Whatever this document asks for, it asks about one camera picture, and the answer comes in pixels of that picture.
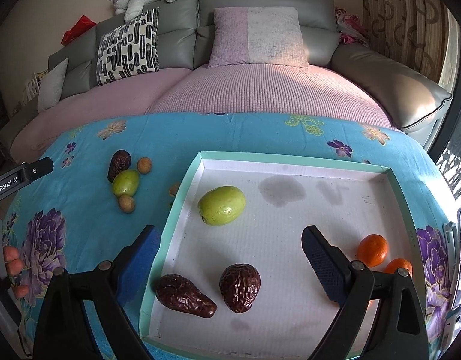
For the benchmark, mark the brown patterned curtain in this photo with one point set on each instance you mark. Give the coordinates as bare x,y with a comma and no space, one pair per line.
411,32

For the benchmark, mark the grey small cushion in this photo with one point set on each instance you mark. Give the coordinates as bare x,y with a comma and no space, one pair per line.
51,86

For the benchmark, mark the dark red date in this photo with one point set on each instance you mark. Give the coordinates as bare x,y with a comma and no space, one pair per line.
120,161
239,286

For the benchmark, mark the pink cloth on sofa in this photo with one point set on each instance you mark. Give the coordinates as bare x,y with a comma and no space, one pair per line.
350,28

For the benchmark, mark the grey leather sofa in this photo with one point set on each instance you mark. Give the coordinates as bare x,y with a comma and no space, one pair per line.
185,36

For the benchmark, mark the red bag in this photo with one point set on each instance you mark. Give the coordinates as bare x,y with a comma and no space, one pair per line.
82,25

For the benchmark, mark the person's left hand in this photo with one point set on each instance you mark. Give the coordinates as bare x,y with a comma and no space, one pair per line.
14,266

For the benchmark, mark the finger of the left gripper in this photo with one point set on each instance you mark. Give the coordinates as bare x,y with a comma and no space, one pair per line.
23,175

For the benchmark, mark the green jujube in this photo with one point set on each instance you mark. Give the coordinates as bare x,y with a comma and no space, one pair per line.
222,205
126,183

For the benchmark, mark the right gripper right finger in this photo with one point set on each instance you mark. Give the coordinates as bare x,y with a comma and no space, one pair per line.
337,275

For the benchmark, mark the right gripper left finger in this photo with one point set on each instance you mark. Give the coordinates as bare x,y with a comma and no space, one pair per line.
130,268

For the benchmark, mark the brown longan by tray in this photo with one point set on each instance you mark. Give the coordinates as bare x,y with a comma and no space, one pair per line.
174,189

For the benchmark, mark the white tray teal rim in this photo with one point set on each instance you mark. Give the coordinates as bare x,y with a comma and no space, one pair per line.
284,194

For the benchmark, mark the pink sofa cover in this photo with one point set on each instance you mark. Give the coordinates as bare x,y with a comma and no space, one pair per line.
310,91

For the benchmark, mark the brown longan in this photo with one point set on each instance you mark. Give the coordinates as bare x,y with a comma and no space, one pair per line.
144,165
174,189
126,203

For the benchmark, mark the pink white cushion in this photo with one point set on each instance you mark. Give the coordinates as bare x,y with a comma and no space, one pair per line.
257,35

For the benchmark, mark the dark red date elongated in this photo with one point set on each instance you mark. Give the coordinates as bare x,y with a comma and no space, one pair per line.
179,294

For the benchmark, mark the blue floral tablecloth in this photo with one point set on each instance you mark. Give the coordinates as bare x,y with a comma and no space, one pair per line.
70,219

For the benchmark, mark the black white patterned cushion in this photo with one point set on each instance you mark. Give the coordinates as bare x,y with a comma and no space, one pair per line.
129,50

